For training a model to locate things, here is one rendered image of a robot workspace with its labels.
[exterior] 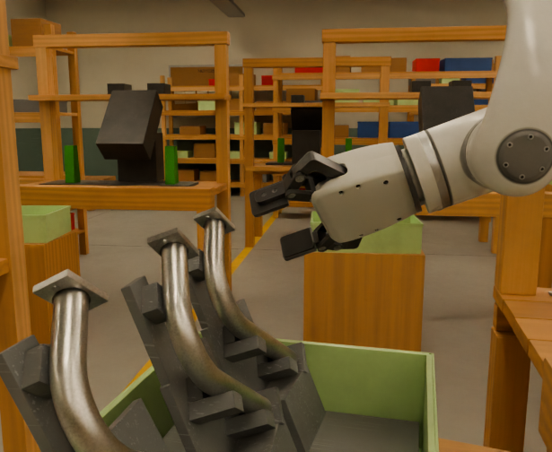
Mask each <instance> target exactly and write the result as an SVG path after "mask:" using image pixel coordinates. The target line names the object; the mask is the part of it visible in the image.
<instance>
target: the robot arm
mask: <svg viewBox="0 0 552 452"><path fill-rule="evenodd" d="M504 9H505V11H506V12H507V26H506V34H505V40H504V49H503V54H502V57H501V61H500V65H499V68H498V72H497V76H496V78H495V84H494V88H493V90H492V93H491V97H490V100H489V102H488V105H487V107H486V108H484V109H480V110H478V111H475V112H472V113H470V114H467V115H465V116H463V117H458V118H456V119H453V120H451V121H448V122H446V123H443V124H440V125H439V126H434V127H432V128H429V129H426V130H424V131H422V132H419V133H416V134H414V135H410V136H407V137H405V138H403V139H402V142H403V145H404V149H402V150H400V147H399V145H395V146H394V144H393V143H379V144H374V145H369V146H365V147H362V148H358V149H354V150H351V151H348V152H342V153H340V154H337V155H334V156H330V157H328V158H326V157H324V156H322V155H320V154H318V153H316V152H307V153H306V154H305V155H304V156H303V157H302V158H301V159H300V160H299V161H298V163H295V164H294V165H293V166H292V167H291V168H290V170H289V171H288V173H287V174H284V175H283V176H282V180H281V181H278V182H276V183H274V184H271V185H269V186H266V187H262V188H260V189H257V190H255V191H252V192H250V207H251V212H252V214H253V216H254V217H260V216H262V215H265V214H268V213H272V212H274V211H277V210H280V209H282V208H285V207H287V206H289V200H290V201H301V202H312V205H313V207H314V209H315V211H316V212H317V214H318V216H319V217H320V220H321V221H322V223H321V224H320V225H319V226H318V227H317V228H316V229H315V230H314V231H313V232H312V228H311V227H310V228H307V229H304V230H299V231H297V232H294V233H291V234H289V235H286V236H283V237H282V238H281V239H280V244H281V249H282V253H283V258H284V260H285V261H289V260H292V259H295V258H297V257H300V256H304V255H307V254H310V253H312V252H315V251H317V249H318V251H319V252H325V251H327V250H335V251H338V250H340V249H341V248H342V249H355V248H358V247H359V245H360V242H361V240H362V238H363V237H364V236H367V235H370V234H372V233H374V232H376V231H379V230H383V229H385V228H387V227H389V226H391V225H393V224H395V223H398V222H401V221H403V220H405V219H406V218H408V217H410V216H411V215H413V214H415V213H420V212H422V208H421V205H423V204H424V205H425V207H426V210H427V211H428V212H429V213H432V212H435V211H441V210H442V209H444V208H446V207H449V206H452V205H455V204H459V203H462V202H465V201H467V200H469V199H472V198H475V197H478V196H482V195H485V194H488V193H491V192H496V193H498V194H501V195H504V196H528V195H531V194H534V193H536V192H538V191H540V190H541V189H542V188H543V187H545V186H546V185H548V184H549V183H550V181H551V180H552V0H504ZM301 186H303V187H304V186H305V189H306V190H301V189H299V188H300V187H301Z"/></svg>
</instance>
